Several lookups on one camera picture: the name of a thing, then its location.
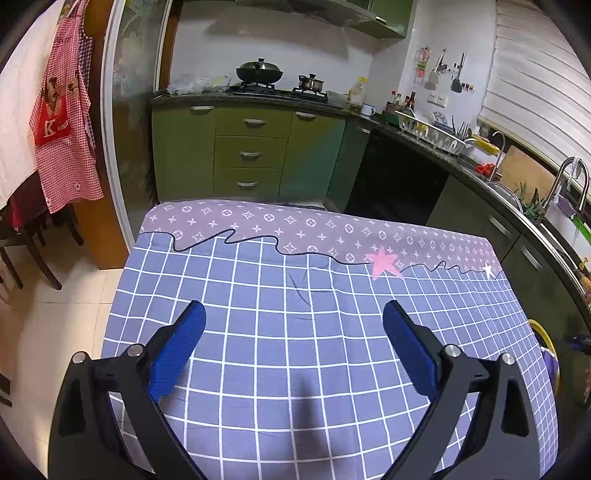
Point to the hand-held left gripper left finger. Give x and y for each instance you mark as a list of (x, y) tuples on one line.
[(178, 355)]

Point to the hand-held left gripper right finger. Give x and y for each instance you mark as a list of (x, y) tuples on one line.
[(408, 355)]

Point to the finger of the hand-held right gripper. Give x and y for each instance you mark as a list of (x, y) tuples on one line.
[(581, 345)]

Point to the yellow rimmed waste bin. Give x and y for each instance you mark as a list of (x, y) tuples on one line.
[(543, 330)]

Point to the blue checked tablecloth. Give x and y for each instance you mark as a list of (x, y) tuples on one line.
[(277, 323)]

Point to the purple cloth on faucet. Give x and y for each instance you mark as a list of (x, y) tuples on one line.
[(567, 204)]

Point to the green leafy vegetables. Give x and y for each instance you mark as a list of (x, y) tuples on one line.
[(533, 207)]

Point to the dark green sink cabinet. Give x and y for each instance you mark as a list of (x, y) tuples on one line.
[(480, 217)]

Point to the steel colander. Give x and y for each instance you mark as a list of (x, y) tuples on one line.
[(503, 196)]

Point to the large steel faucet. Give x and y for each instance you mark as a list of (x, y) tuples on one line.
[(582, 173)]

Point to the black built-in appliance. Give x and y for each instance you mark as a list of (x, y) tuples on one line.
[(392, 180)]

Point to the wooden cutting board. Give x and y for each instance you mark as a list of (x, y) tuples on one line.
[(526, 173)]

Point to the dark wooden chair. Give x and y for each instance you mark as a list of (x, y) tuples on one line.
[(27, 249)]

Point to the green drawer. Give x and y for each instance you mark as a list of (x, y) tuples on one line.
[(249, 152), (247, 182), (251, 122)]

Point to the dark kitchen countertop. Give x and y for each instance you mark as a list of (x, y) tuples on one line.
[(461, 167)]

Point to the green kitchen cabinet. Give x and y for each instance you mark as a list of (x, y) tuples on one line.
[(184, 157)]

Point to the red vegetables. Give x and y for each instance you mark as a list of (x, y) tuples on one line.
[(485, 169)]

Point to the yellow sponge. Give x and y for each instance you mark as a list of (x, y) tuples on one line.
[(487, 146)]

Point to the small steel faucet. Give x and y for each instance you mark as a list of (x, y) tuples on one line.
[(502, 138)]

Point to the white dish rack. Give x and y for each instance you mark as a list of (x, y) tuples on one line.
[(438, 136)]

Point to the glass sliding door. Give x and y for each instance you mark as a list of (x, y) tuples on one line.
[(134, 138)]

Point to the red checked apron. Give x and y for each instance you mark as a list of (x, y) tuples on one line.
[(64, 152)]

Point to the green box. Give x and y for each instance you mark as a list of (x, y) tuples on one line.
[(390, 118)]

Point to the white enamel mug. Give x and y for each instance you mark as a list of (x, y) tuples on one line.
[(368, 110)]

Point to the dark sauce bottle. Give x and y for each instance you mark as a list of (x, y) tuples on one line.
[(411, 104)]

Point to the clear oil bottle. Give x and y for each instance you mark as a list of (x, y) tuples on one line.
[(358, 94)]

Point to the clear plastic bags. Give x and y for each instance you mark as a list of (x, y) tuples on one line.
[(198, 84)]

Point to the black hanging spatula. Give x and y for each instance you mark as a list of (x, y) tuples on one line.
[(456, 85)]

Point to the white hanging spatula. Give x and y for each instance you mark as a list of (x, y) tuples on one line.
[(431, 81)]

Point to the white window blinds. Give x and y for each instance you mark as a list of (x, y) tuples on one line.
[(540, 69)]

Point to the black gas stove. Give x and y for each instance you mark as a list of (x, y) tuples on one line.
[(277, 92)]

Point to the small steel pot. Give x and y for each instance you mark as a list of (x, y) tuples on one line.
[(311, 84)]

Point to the black wok with lid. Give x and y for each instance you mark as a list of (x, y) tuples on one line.
[(258, 71)]

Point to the steel range hood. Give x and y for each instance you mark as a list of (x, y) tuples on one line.
[(277, 9)]

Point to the white wall sockets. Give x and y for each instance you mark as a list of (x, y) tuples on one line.
[(437, 99)]

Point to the pink wall decoration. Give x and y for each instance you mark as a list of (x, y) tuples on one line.
[(422, 64)]

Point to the green wall cabinet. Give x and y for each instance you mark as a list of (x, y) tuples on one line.
[(388, 16)]

